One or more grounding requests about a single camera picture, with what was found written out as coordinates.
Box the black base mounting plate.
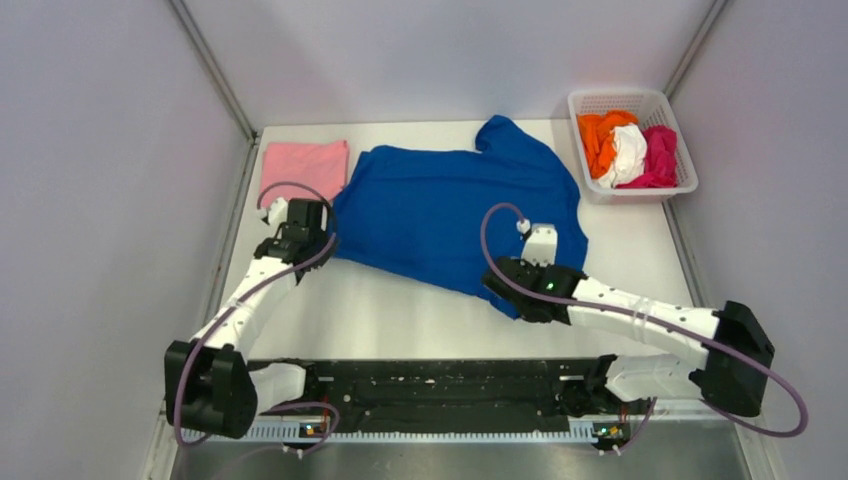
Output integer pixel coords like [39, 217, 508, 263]
[198, 356, 723, 437]

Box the right corner metal post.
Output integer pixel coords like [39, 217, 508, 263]
[663, 0, 733, 99]

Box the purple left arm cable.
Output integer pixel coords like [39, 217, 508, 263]
[173, 181, 340, 458]

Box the blue t shirt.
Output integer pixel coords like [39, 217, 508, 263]
[334, 115, 588, 318]

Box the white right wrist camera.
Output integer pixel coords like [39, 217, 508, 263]
[516, 219, 558, 267]

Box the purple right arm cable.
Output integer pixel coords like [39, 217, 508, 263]
[479, 202, 811, 455]

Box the white slotted cable duct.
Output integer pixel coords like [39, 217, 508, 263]
[208, 419, 626, 445]

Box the white plastic basket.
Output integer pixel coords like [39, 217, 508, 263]
[567, 88, 698, 204]

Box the magenta t shirt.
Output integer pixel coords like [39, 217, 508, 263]
[617, 125, 678, 189]

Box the left corner metal post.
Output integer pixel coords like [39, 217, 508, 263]
[164, 0, 257, 144]

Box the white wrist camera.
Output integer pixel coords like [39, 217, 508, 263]
[259, 197, 289, 228]
[516, 219, 558, 267]

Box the folded pink t shirt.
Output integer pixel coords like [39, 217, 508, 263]
[257, 140, 350, 208]

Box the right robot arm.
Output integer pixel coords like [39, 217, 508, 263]
[482, 257, 775, 418]

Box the orange t shirt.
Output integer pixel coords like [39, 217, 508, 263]
[577, 110, 639, 179]

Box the white t shirt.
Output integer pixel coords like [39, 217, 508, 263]
[596, 123, 648, 189]

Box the corner metal post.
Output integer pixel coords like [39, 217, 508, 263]
[663, 0, 733, 99]
[164, 0, 257, 144]

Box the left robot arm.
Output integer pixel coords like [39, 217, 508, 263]
[164, 198, 339, 439]

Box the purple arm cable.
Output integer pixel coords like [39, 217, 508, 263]
[479, 202, 811, 455]
[173, 181, 340, 458]

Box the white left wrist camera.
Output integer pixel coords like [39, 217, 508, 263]
[259, 197, 289, 228]

